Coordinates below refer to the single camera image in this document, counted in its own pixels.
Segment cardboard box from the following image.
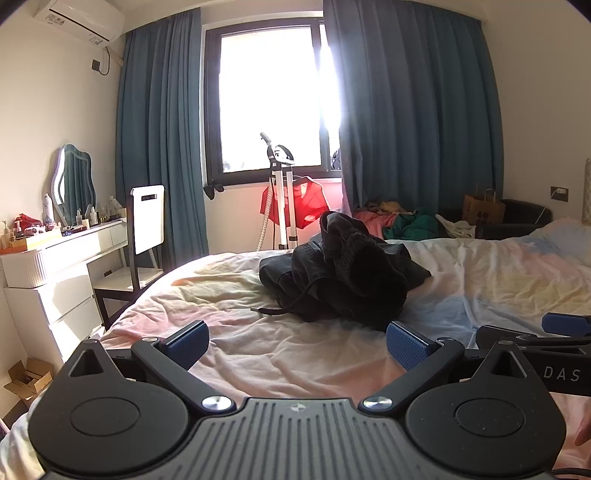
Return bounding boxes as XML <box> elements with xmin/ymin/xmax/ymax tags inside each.
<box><xmin>4</xmin><ymin>357</ymin><xmax>55</xmax><ymax>408</ymax></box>

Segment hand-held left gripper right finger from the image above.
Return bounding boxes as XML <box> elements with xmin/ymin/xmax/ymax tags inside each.
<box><xmin>359</xmin><ymin>320</ymin><xmax>551</xmax><ymax>415</ymax></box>

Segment white air conditioner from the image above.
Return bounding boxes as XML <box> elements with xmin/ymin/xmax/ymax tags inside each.
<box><xmin>32</xmin><ymin>0</ymin><xmax>126</xmax><ymax>45</ymax></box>

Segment dark framed window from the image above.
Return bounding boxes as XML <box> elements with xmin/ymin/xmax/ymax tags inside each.
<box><xmin>203</xmin><ymin>21</ymin><xmax>343</xmax><ymax>188</ymax></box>

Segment tan garment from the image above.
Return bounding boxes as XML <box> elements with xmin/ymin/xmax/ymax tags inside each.
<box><xmin>367</xmin><ymin>200</ymin><xmax>413</xmax><ymax>215</ymax></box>

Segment wavy framed mirror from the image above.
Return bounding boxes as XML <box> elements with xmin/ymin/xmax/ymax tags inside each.
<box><xmin>44</xmin><ymin>144</ymin><xmax>97</xmax><ymax>227</ymax></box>

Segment blue curtain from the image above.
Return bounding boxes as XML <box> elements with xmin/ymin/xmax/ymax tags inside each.
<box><xmin>115</xmin><ymin>8</ymin><xmax>209</xmax><ymax>274</ymax></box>
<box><xmin>322</xmin><ymin>0</ymin><xmax>507</xmax><ymax>223</ymax></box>

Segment pink garment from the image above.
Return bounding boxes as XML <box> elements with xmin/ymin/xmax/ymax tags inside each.
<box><xmin>353</xmin><ymin>210</ymin><xmax>393</xmax><ymax>240</ymax></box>

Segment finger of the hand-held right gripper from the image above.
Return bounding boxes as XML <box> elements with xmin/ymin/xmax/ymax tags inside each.
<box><xmin>541</xmin><ymin>312</ymin><xmax>591</xmax><ymax>339</ymax></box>
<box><xmin>475</xmin><ymin>324</ymin><xmax>591</xmax><ymax>355</ymax></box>

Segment green garment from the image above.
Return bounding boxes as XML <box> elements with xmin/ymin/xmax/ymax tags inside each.
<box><xmin>382</xmin><ymin>209</ymin><xmax>440</xmax><ymax>240</ymax></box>

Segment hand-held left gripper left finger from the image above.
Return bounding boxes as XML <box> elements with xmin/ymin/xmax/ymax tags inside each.
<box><xmin>60</xmin><ymin>320</ymin><xmax>237</xmax><ymax>415</ymax></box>

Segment white dressing table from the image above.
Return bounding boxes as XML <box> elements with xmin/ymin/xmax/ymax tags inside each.
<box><xmin>0</xmin><ymin>218</ymin><xmax>131</xmax><ymax>367</ymax></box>

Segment red garment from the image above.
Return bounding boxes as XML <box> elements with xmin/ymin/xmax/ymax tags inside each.
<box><xmin>259</xmin><ymin>175</ymin><xmax>331</xmax><ymax>230</ymax></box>

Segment pastel tie-dye blanket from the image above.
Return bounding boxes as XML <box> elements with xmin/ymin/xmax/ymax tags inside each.
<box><xmin>0</xmin><ymin>218</ymin><xmax>591</xmax><ymax>480</ymax></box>

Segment black knit garment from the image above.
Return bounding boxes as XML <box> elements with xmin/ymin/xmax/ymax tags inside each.
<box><xmin>320</xmin><ymin>210</ymin><xmax>409</xmax><ymax>334</ymax></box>

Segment person's right hand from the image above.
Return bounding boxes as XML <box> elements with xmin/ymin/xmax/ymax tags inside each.
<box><xmin>574</xmin><ymin>406</ymin><xmax>591</xmax><ymax>448</ymax></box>

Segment black drawstring pants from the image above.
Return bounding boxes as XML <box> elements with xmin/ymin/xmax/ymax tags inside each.
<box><xmin>250</xmin><ymin>240</ymin><xmax>433</xmax><ymax>324</ymax></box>

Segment garment steamer stand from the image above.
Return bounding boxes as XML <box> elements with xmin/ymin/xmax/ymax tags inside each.
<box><xmin>255</xmin><ymin>131</ymin><xmax>299</xmax><ymax>252</ymax></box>

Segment black armchair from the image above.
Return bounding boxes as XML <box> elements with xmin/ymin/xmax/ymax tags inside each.
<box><xmin>438</xmin><ymin>198</ymin><xmax>553</xmax><ymax>241</ymax></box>

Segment white backed chair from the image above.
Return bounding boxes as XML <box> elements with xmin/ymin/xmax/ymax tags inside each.
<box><xmin>93</xmin><ymin>185</ymin><xmax>167</xmax><ymax>331</ymax></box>

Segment brown paper bag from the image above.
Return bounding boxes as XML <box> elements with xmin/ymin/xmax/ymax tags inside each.
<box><xmin>463</xmin><ymin>184</ymin><xmax>507</xmax><ymax>227</ymax></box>

